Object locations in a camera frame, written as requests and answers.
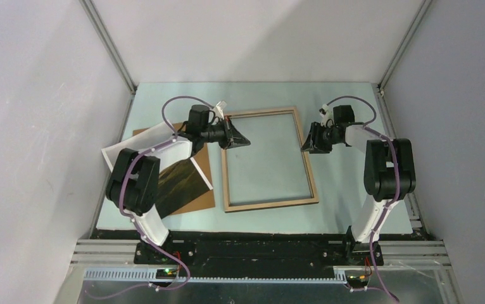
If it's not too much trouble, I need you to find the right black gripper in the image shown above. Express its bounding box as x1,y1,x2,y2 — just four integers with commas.
301,121,340,154

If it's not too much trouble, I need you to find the left aluminium corner post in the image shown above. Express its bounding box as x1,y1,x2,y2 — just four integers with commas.
79,0,137,94

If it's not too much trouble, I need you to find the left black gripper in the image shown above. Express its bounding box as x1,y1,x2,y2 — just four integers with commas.
201,116,251,150

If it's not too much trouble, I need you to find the landscape photo print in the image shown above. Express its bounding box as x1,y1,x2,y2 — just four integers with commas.
106,148,215,219

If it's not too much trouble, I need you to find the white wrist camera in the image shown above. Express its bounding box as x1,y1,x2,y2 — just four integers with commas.
318,104,332,125
212,100,227,120

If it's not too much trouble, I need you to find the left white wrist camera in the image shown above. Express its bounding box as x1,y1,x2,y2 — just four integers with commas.
212,100,227,120

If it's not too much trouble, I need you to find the aluminium corner post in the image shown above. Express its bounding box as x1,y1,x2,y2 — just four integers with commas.
378,0,434,91
79,0,137,94

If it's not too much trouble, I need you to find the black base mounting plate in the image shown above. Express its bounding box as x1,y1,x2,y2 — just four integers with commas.
134,240,384,279

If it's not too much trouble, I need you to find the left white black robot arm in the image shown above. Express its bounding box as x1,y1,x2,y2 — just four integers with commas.
102,104,251,264

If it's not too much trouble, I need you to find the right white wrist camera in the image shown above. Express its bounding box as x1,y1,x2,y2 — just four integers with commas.
318,104,332,125

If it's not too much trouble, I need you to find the brown cardboard backing board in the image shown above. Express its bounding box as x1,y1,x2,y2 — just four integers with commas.
132,122,217,216

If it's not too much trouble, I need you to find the aluminium front rail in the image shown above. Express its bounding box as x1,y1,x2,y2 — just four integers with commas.
71,239,451,270

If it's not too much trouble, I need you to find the grey slotted cable duct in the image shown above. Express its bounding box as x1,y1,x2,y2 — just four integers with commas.
84,268,348,284

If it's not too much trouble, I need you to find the right aluminium corner post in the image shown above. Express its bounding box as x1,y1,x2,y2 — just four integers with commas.
378,0,434,91

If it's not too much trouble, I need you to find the wooden picture frame with glass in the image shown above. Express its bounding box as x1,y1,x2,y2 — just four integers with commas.
221,106,319,213

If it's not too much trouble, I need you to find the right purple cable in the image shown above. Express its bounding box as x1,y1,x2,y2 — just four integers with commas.
326,95,403,304

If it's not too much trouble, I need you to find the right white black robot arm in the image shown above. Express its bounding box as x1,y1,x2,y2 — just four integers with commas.
301,104,416,265

